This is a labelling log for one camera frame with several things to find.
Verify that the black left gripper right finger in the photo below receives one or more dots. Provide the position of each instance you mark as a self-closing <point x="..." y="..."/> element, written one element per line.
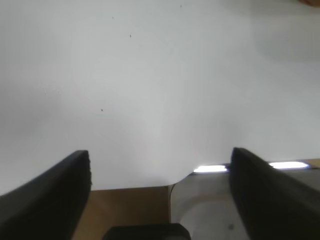
<point x="275" y="205"/>

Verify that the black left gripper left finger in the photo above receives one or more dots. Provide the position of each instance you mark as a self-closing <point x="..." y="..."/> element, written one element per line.
<point x="42" y="200"/>

